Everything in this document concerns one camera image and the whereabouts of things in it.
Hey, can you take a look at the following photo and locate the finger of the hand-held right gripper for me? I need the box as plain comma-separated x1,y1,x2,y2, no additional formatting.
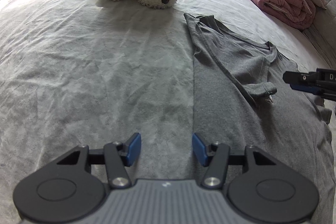
283,71,319,94

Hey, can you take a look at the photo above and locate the grey t-shirt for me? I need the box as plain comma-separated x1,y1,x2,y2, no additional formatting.
184,13,336,214

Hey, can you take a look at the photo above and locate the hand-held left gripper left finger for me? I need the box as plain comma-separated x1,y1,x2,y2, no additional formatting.
56,132,142,189

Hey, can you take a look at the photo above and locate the grey quilted headboard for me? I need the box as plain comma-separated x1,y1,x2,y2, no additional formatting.
290,0,336,67

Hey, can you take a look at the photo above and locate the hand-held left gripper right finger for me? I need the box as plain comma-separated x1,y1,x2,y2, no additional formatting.
192,133,277,189

